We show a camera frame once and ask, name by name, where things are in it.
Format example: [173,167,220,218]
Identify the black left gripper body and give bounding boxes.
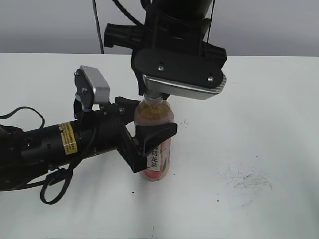
[72,100,147,173]

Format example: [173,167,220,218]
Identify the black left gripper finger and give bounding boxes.
[115,97,140,124]
[135,123,177,155]

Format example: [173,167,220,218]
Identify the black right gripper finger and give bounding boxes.
[134,69,146,96]
[161,93,170,99]

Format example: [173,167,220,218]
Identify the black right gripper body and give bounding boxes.
[104,9,227,72]

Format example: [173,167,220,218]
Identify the pink oolong tea bottle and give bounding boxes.
[134,94,174,181]

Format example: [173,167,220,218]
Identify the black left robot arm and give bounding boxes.
[0,97,177,191]

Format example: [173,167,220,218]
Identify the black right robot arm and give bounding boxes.
[104,0,227,100]

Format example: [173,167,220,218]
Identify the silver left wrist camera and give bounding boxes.
[75,65,110,112]

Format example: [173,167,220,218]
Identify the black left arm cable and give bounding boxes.
[0,106,83,205]

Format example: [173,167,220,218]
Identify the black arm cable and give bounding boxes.
[111,0,147,28]
[0,106,83,205]

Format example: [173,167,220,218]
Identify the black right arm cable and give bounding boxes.
[111,0,147,28]

